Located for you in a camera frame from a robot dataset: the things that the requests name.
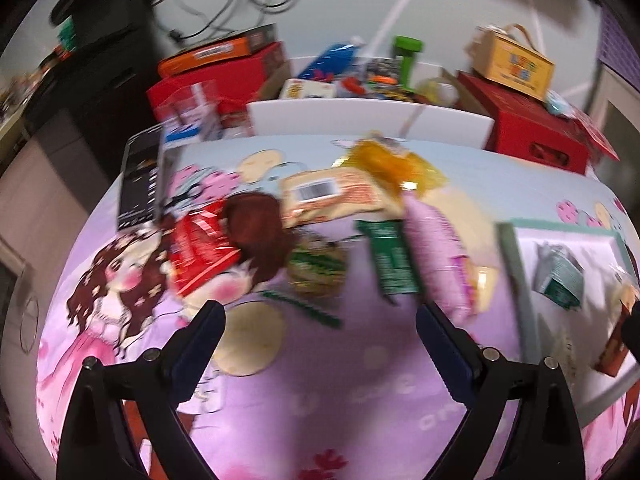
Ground purple perforated basket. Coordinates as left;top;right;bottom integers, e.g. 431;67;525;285
598;8;639;87

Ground clear plastic container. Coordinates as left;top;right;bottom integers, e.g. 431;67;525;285
154;81;222;148

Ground teal rimmed white tray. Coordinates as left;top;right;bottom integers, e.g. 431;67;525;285
497;219;639;426

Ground cartoon printed tablecloth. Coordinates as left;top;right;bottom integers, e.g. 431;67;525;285
36;140;639;479

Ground dark green snack packet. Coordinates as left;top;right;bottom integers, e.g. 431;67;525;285
356;220;421;304

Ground white shelf unit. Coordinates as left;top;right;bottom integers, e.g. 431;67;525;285
589;64;639;193

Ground brown red snack packet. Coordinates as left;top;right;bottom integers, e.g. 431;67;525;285
594;312;629;377

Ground black orange toy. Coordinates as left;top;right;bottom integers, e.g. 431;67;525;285
363;58;400;99

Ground red gift box right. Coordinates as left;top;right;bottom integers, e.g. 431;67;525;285
457;72;589;174

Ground orange flat box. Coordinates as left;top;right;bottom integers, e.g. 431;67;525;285
157;24;277;78

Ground beige barcode bread packet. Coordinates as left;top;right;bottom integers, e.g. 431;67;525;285
280;167;402;229

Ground clear packet round bun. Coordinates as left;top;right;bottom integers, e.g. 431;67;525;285
608;266;639;323

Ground yellow transparent snack packet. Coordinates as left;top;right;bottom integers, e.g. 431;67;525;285
336;134;448;198

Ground red box left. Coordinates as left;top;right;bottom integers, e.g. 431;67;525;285
146;41;291;110

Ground yellow wooden handle box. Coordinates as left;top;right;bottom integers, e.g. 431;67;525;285
468;24;554;101

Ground white cardboard box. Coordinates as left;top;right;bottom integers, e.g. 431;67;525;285
247;88;495;150

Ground light blue tissue pack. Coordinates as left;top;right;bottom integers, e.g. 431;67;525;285
544;90;575;119

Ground red patterned card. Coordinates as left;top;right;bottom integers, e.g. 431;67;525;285
573;106;620;162

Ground small yellow white card box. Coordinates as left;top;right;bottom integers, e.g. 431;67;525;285
279;78;336;100

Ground black cabinet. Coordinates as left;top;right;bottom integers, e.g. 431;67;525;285
25;0;160;178

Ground round green label snack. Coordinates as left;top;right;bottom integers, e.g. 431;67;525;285
286;231;347;297

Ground light green packet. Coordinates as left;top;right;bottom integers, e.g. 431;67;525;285
533;243;585;310

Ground green dumbbell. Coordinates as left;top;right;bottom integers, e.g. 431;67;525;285
393;36;424;90

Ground purple roll snack packet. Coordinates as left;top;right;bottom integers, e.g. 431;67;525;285
401;191;477;325

